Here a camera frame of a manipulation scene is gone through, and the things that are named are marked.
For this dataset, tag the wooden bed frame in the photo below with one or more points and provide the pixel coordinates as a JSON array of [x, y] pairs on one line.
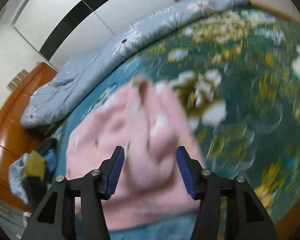
[[275, 11]]

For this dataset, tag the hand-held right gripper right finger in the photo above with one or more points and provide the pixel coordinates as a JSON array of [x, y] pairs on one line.
[[186, 173]]

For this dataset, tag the yellow cloth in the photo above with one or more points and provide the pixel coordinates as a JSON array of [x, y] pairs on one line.
[[35, 165]]

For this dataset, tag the pink floral fleece garment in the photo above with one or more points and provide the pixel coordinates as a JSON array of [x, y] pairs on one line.
[[140, 135]]

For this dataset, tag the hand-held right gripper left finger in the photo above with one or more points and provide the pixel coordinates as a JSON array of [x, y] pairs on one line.
[[115, 172]]

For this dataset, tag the white wardrobe with black stripe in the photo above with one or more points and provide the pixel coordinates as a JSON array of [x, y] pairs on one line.
[[52, 12]]

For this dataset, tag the green floral bed blanket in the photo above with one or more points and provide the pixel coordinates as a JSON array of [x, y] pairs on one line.
[[240, 130]]

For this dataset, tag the white ribbed wall fixture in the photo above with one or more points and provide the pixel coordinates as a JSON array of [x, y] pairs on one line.
[[17, 80]]

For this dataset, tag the wooden headboard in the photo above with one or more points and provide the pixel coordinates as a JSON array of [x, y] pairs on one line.
[[12, 135]]

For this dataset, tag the blue-grey floral quilt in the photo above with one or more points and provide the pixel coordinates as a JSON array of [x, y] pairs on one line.
[[90, 72]]

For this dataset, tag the light blue cloth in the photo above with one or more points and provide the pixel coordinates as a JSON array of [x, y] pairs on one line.
[[16, 177]]

